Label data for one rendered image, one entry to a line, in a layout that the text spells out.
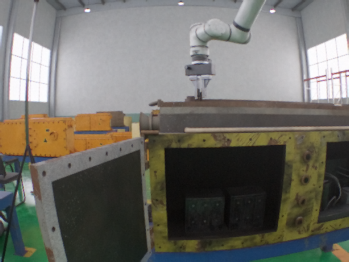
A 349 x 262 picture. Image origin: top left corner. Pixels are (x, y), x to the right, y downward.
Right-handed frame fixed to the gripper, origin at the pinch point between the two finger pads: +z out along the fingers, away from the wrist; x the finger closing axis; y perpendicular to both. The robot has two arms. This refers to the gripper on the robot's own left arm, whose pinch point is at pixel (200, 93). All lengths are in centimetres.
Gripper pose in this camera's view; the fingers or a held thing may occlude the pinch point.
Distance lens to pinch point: 122.5
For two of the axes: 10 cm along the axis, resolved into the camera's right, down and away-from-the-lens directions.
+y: -4.8, 0.6, -8.8
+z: 0.1, 10.0, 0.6
